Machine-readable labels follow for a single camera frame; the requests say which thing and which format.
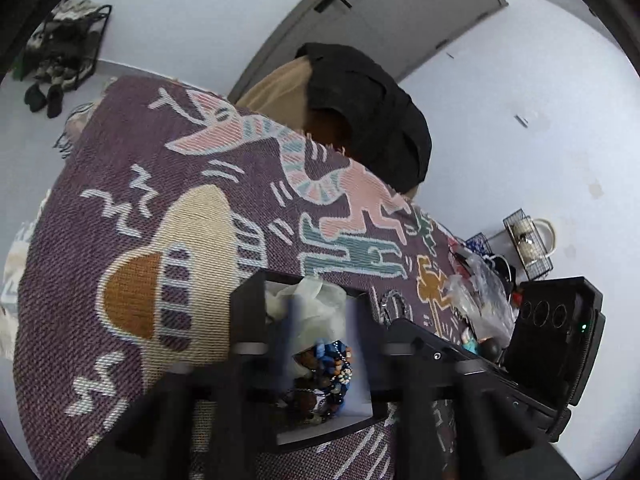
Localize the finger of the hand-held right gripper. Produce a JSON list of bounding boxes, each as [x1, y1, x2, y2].
[[385, 317, 501, 376]]

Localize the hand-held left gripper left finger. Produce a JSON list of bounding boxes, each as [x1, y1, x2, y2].
[[67, 300, 306, 480]]

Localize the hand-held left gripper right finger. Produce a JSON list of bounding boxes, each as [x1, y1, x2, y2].
[[345, 300, 583, 480]]

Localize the brown bead bracelet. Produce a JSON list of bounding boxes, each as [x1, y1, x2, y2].
[[285, 350, 331, 411]]

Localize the black white bead bracelet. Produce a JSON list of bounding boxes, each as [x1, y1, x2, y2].
[[320, 355, 353, 416]]

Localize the black jewelry box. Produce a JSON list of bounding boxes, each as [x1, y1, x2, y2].
[[229, 269, 390, 453]]

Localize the blue bead necklace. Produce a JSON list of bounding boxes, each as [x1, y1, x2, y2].
[[315, 340, 353, 376]]

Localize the black-haired toy figurine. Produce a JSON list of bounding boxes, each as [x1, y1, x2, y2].
[[462, 327, 503, 363]]

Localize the clear plastic bag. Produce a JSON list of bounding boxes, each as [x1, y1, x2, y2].
[[444, 250, 518, 341]]

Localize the white headphones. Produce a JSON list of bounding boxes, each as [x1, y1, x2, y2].
[[515, 216, 557, 261]]

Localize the black jacket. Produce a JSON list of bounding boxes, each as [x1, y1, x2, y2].
[[295, 42, 433, 193]]

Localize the purple printed blanket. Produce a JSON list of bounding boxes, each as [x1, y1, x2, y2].
[[12, 75, 466, 480]]

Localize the tan chair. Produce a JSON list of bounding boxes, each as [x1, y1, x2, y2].
[[235, 55, 421, 201]]

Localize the grey door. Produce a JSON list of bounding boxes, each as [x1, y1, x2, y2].
[[227, 0, 510, 106]]

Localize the black slipper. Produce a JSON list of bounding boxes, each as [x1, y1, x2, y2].
[[46, 85, 66, 118], [24, 82, 47, 111]]

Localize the black shoe rack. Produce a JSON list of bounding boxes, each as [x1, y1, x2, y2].
[[15, 0, 113, 92]]

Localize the black wire rack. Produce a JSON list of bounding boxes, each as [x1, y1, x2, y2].
[[465, 207, 556, 281]]

